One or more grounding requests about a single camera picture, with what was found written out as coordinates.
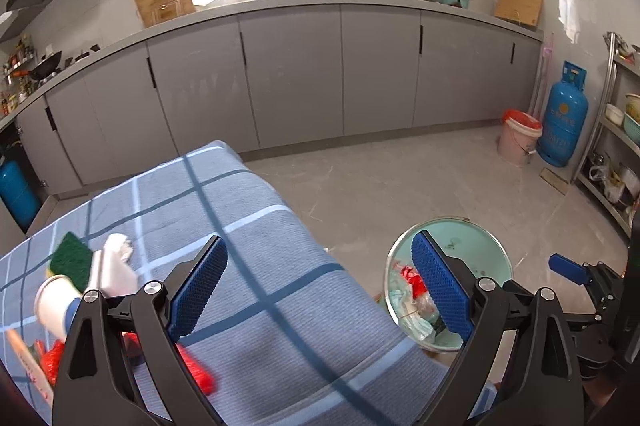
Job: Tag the grey kitchen cabinet run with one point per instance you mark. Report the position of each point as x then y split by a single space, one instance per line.
265 74

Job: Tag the orange cardboard box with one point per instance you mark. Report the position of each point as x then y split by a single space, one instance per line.
31 366

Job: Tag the white blue paper cup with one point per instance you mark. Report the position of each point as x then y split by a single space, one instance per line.
55 305

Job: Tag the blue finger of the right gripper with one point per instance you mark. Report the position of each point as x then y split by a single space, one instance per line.
568 269

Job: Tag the blue gas cylinder right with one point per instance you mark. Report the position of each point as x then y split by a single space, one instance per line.
564 117

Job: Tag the green scouring pad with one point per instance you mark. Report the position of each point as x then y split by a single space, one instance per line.
72 258

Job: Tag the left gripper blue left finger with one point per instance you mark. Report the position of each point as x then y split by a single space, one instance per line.
190 284

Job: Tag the blue checked table cloth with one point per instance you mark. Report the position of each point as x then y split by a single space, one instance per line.
290 337

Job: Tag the blue gas cylinder left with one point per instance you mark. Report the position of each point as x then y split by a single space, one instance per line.
20 200

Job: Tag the white sponge block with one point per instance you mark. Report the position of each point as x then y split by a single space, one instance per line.
110 272

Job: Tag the wooden cutting board left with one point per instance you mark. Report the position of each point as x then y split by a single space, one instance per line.
153 12

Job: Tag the black wok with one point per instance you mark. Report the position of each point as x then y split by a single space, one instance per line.
46 68

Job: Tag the wooden cutting board right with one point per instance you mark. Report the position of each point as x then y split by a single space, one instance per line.
521 12

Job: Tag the teal enamel trash basin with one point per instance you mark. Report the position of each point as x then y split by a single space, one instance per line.
473 254

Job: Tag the steel shelf rack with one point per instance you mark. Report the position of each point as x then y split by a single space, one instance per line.
609 144

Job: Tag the blue gas cylinder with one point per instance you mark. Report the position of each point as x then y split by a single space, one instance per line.
20 200
564 117

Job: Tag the red mesh net bag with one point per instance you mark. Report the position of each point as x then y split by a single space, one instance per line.
49 361

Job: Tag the wooden cutting board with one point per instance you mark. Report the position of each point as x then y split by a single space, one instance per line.
153 12
521 12

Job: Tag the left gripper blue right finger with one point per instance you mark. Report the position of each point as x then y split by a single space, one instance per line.
450 298

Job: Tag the pink bucket red liner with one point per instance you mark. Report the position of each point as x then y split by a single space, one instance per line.
518 138

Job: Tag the red plastic bag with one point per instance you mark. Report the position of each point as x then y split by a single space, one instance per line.
412 278

